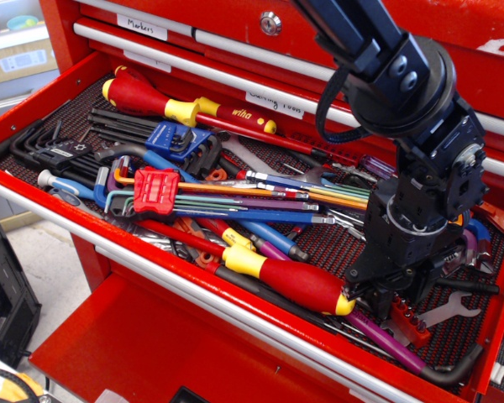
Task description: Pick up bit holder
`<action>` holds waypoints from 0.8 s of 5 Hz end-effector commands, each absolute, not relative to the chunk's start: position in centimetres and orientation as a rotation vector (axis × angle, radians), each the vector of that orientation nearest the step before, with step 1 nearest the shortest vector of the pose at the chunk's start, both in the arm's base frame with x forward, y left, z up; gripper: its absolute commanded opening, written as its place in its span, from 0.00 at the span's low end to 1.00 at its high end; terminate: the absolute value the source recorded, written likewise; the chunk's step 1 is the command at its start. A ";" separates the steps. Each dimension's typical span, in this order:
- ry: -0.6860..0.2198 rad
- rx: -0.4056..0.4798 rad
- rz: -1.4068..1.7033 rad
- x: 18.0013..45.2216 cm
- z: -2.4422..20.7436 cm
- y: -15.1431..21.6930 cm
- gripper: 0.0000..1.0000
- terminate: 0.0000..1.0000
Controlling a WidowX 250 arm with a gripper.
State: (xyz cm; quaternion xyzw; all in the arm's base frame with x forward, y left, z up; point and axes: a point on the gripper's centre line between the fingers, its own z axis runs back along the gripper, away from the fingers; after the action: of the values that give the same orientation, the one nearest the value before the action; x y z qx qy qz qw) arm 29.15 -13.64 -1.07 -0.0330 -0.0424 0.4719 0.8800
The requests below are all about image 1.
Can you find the chrome adjustable wrench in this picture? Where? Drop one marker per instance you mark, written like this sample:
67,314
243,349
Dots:
453,262

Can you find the large red yellow screwdriver rear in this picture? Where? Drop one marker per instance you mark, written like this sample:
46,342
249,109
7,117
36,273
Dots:
131,92

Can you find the orange object bottom left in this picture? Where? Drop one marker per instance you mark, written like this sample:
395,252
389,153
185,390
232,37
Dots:
12,392

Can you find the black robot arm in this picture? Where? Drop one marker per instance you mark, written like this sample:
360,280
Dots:
393,84

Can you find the large red yellow screwdriver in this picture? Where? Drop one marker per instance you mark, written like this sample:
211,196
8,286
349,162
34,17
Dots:
305,284
131,92

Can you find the orange flat wrench tool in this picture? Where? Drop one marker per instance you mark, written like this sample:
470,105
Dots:
492,213

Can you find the black computer case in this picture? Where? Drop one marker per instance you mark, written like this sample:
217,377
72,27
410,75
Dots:
19,307

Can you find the blue holder black hex keys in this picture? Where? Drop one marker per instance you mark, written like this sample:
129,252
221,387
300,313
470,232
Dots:
198,150

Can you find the purple handle screwdriver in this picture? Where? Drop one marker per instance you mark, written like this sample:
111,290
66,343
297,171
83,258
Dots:
377,167

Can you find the cardboard box with label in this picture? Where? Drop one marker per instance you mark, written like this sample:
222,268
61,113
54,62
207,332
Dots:
27,59

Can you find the black torx key set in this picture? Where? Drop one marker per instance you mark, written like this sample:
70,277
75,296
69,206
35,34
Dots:
39,148

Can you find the red wiha screwdriver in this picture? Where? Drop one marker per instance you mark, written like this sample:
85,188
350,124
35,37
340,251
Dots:
255,125

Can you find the silver drawer lock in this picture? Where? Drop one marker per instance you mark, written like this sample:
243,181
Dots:
270,23

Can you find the red holder coloured hex keys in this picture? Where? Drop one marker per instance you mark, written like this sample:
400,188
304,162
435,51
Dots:
154,193
319,193

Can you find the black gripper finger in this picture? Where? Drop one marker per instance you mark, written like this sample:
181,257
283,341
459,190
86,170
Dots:
427,273
379,301

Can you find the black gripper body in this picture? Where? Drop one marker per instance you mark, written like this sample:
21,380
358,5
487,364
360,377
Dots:
419,205

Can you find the large purple hex key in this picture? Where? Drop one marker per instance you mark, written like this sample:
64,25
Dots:
410,360

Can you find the red holder coloured hex keys right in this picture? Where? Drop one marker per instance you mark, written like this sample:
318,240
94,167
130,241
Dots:
319,193

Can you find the blue white handle screwdriver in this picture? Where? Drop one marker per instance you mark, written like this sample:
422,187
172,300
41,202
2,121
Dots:
45,178

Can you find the red holder coloured hex keys left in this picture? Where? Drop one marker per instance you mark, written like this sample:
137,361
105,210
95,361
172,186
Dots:
154,193

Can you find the flat silver open wrench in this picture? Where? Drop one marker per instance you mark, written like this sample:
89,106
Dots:
452,308

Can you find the large red yellow screwdriver front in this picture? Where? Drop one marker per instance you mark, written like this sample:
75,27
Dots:
305,284

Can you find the small black precision screwdriver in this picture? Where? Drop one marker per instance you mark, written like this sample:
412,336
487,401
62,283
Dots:
470,286

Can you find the white cutting tools label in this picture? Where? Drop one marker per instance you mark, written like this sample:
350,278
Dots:
286,105

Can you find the open red tool drawer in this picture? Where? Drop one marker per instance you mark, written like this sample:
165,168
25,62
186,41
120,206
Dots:
246,328

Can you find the red bit holder with bits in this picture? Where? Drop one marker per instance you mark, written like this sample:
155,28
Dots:
406,326

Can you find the white markers label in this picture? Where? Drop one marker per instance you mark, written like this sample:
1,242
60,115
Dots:
142,27

